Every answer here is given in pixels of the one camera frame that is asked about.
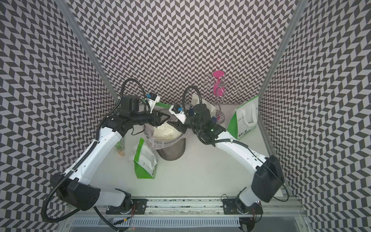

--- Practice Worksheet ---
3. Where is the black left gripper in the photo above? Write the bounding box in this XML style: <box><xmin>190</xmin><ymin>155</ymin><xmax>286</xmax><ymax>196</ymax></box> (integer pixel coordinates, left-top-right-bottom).
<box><xmin>130</xmin><ymin>108</ymin><xmax>170</xmax><ymax>127</ymax></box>

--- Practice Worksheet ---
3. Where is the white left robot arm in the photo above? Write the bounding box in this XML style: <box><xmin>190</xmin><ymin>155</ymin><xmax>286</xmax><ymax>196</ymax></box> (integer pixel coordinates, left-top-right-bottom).
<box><xmin>51</xmin><ymin>93</ymin><xmax>170</xmax><ymax>211</ymax></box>

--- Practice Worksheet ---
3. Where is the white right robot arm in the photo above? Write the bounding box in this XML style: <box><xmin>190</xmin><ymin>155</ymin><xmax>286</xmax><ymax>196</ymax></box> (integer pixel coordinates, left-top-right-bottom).
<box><xmin>169</xmin><ymin>104</ymin><xmax>284</xmax><ymax>214</ymax></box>

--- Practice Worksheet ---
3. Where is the pile of receipt scraps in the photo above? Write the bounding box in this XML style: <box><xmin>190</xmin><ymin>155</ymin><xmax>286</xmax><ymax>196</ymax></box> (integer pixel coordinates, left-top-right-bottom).
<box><xmin>152</xmin><ymin>122</ymin><xmax>182</xmax><ymax>142</ymax></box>

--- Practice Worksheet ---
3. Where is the green white bag back left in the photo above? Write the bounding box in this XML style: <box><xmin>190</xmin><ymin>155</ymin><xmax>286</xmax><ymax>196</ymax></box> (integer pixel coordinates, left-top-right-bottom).
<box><xmin>148</xmin><ymin>99</ymin><xmax>171</xmax><ymax>109</ymax></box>

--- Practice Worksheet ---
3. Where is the green white bag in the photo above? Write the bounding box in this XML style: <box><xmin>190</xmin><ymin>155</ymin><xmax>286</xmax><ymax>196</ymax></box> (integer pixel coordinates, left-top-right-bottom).
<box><xmin>148</xmin><ymin>99</ymin><xmax>171</xmax><ymax>109</ymax></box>
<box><xmin>227</xmin><ymin>95</ymin><xmax>259</xmax><ymax>140</ymax></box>
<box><xmin>131</xmin><ymin>138</ymin><xmax>157</xmax><ymax>179</ymax></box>

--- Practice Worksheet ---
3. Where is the clear plastic bin liner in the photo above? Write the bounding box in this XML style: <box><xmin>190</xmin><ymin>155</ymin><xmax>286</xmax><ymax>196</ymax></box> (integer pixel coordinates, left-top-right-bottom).
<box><xmin>144</xmin><ymin>109</ymin><xmax>192</xmax><ymax>150</ymax></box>

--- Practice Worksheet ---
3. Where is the mesh waste bin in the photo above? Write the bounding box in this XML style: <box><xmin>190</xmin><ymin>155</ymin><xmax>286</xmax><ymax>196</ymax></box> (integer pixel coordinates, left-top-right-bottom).
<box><xmin>144</xmin><ymin>108</ymin><xmax>191</xmax><ymax>161</ymax></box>

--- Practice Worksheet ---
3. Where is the white receipt on front bag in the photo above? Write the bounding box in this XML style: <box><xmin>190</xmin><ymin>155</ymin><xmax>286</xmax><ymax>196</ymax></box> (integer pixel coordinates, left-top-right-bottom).
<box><xmin>139</xmin><ymin>146</ymin><xmax>157</xmax><ymax>173</ymax></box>

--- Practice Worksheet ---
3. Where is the green white bag front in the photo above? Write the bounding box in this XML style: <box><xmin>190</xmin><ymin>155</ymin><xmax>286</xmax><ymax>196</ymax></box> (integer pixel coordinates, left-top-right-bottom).
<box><xmin>131</xmin><ymin>138</ymin><xmax>157</xmax><ymax>179</ymax></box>

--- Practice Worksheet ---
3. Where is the green drink carton pack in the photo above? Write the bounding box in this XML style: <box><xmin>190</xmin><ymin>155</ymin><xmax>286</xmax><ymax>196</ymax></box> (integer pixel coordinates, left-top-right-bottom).
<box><xmin>115</xmin><ymin>137</ymin><xmax>125</xmax><ymax>156</ymax></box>

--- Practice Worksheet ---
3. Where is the pink hourglass ornament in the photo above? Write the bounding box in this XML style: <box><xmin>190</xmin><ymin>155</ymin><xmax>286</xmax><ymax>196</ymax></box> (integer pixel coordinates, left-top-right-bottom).
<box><xmin>212</xmin><ymin>71</ymin><xmax>225</xmax><ymax>97</ymax></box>

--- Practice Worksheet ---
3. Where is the green white bag right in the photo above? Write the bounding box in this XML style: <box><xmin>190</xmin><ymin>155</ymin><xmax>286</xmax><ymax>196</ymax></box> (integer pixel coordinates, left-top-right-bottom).
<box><xmin>227</xmin><ymin>95</ymin><xmax>259</xmax><ymax>140</ymax></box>

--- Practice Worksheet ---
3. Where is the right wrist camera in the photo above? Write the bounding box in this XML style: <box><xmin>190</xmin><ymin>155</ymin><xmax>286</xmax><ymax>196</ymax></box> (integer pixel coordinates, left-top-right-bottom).
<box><xmin>169</xmin><ymin>104</ymin><xmax>186</xmax><ymax>124</ymax></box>

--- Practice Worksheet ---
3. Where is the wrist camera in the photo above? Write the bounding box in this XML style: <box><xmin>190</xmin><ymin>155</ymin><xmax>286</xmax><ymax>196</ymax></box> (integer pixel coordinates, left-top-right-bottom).
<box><xmin>147</xmin><ymin>92</ymin><xmax>161</xmax><ymax>113</ymax></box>
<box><xmin>169</xmin><ymin>104</ymin><xmax>186</xmax><ymax>124</ymax></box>

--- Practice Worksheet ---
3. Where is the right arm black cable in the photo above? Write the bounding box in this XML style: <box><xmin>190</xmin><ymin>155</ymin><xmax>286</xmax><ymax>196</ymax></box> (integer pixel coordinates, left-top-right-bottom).
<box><xmin>182</xmin><ymin>85</ymin><xmax>290</xmax><ymax>203</ymax></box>

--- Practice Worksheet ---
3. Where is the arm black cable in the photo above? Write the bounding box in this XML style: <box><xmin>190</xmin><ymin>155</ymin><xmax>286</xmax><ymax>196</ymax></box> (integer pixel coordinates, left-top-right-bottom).
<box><xmin>40</xmin><ymin>78</ymin><xmax>151</xmax><ymax>232</ymax></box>
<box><xmin>182</xmin><ymin>85</ymin><xmax>290</xmax><ymax>203</ymax></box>

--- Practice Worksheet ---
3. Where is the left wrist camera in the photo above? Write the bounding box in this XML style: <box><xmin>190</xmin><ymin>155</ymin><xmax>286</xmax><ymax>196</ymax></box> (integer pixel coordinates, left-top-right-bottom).
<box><xmin>147</xmin><ymin>92</ymin><xmax>161</xmax><ymax>113</ymax></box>

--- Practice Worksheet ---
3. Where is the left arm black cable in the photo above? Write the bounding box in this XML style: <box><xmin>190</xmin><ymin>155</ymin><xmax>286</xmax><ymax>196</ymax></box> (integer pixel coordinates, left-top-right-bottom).
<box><xmin>40</xmin><ymin>78</ymin><xmax>151</xmax><ymax>232</ymax></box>

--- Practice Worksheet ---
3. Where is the chrome wire ornament stand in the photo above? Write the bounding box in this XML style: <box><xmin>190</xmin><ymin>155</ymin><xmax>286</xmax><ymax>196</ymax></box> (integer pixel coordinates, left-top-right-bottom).
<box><xmin>204</xmin><ymin>72</ymin><xmax>241</xmax><ymax>124</ymax></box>

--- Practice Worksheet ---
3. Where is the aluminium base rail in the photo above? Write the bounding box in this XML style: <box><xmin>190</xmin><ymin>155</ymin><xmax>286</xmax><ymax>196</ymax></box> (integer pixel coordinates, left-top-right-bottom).
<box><xmin>58</xmin><ymin>195</ymin><xmax>313</xmax><ymax>232</ymax></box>

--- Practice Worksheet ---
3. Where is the aluminium corner post right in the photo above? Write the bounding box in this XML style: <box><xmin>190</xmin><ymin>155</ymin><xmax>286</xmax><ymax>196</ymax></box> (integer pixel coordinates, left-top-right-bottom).
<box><xmin>257</xmin><ymin>0</ymin><xmax>308</xmax><ymax>101</ymax></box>

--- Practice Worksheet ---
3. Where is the aluminium corner post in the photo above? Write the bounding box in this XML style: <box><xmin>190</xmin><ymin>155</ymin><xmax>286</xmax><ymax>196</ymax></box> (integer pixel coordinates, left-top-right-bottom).
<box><xmin>55</xmin><ymin>0</ymin><xmax>118</xmax><ymax>101</ymax></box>
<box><xmin>257</xmin><ymin>0</ymin><xmax>308</xmax><ymax>101</ymax></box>

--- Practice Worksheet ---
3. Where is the aluminium corner post left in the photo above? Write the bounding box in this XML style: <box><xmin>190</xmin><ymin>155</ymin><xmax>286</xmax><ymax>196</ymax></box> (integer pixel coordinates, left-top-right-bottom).
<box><xmin>55</xmin><ymin>0</ymin><xmax>118</xmax><ymax>101</ymax></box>

